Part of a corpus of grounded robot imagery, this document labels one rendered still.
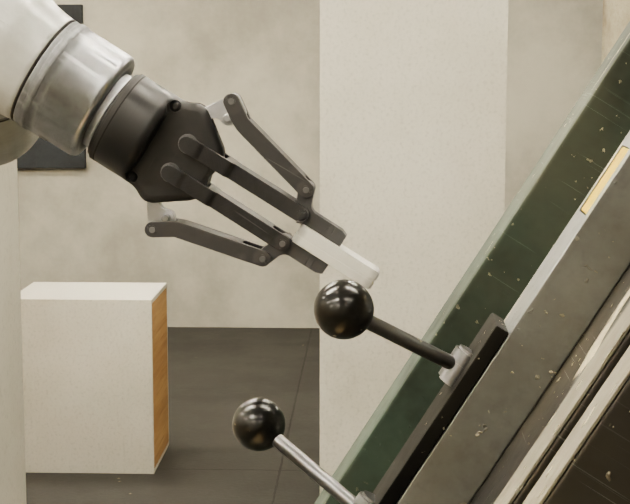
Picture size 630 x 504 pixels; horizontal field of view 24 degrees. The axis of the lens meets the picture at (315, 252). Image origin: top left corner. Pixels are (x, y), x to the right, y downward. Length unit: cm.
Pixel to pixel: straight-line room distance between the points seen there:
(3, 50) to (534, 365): 44
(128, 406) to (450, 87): 215
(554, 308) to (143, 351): 503
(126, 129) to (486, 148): 355
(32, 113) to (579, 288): 42
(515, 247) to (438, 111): 340
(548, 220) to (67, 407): 495
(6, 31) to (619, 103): 48
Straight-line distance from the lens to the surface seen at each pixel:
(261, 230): 110
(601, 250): 95
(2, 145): 125
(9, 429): 404
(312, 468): 102
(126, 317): 592
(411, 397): 120
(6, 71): 109
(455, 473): 97
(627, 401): 52
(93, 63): 109
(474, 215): 460
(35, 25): 110
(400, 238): 460
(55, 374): 602
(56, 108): 109
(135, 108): 108
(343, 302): 90
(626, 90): 118
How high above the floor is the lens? 170
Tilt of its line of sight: 8 degrees down
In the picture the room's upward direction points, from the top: straight up
